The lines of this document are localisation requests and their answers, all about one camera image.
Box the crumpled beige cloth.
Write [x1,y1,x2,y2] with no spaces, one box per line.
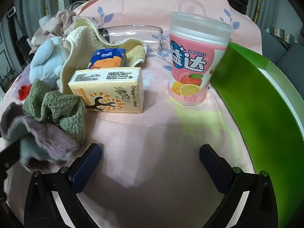
[31,11,82,48]

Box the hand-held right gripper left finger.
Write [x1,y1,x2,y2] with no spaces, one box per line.
[24,143,102,228]

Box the light blue plush toy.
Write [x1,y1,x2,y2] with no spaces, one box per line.
[29,37,70,88]

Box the yellow towel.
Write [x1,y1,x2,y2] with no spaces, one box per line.
[59,17,146,94]

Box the grey curtain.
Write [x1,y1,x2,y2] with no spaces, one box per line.
[261,0,284,29]

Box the striped cushion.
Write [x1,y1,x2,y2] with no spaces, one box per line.
[265,26,298,44]

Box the blue orange juice carton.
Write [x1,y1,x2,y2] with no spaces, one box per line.
[88,48,127,70]

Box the clear glass bottle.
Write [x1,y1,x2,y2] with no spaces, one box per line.
[97,25,164,51]

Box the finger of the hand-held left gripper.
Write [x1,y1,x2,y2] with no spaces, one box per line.
[0,141,22,171]

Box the yellow pipe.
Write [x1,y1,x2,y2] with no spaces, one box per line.
[252,0,264,22]

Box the pink drink cup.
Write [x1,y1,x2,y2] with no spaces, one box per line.
[167,11,234,105]

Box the pink printed bed sheet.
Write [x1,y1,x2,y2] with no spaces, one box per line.
[0,0,264,228]

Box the beige drink carton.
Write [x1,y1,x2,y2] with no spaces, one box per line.
[68,66,144,114]

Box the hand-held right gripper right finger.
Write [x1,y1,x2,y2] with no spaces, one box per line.
[199,144,277,228]

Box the grey sofa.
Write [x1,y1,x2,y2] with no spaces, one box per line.
[260,25,304,76]

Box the green cardboard box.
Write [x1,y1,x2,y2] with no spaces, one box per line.
[210,41,304,228]

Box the grey fuzzy cloth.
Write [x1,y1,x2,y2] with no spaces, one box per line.
[0,103,80,171]

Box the green waffle cloth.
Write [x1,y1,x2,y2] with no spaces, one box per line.
[22,79,86,145]

